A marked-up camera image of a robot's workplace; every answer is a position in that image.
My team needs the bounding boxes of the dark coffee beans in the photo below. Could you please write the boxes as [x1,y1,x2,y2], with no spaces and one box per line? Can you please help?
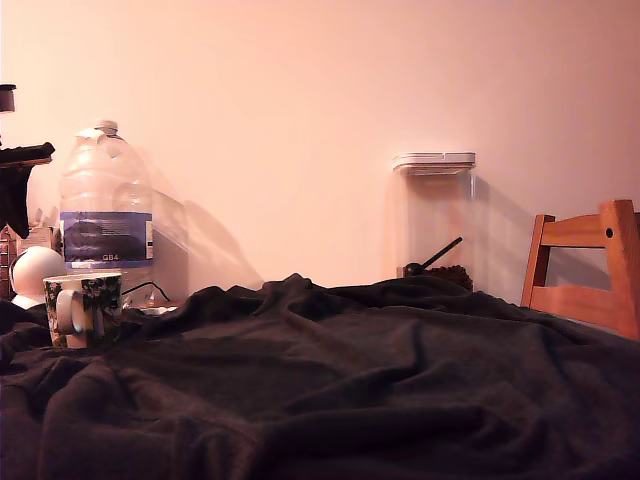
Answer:
[424,264,474,293]

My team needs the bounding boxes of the large clear water bottle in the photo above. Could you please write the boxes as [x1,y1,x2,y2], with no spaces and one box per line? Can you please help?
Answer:
[58,119,154,301]

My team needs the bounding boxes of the floral print white mug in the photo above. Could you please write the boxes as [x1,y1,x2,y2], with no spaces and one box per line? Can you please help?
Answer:
[42,272,124,350]

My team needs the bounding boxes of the dark crumpled cloth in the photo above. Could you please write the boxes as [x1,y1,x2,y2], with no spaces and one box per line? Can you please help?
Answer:
[0,272,640,480]

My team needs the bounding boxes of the clear jar with white lid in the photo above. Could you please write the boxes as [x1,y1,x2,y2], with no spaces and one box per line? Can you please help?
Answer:
[392,152,477,293]

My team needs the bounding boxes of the black scoop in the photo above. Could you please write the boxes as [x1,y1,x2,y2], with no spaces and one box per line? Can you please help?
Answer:
[403,236,464,277]

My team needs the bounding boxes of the wooden chair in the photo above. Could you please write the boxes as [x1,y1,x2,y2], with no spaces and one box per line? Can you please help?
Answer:
[519,199,640,343]

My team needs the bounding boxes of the small white round camera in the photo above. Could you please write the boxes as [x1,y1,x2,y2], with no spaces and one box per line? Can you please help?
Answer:
[10,245,66,309]

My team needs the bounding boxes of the black cable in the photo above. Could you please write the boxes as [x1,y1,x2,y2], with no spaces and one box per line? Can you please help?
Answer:
[122,280,174,304]

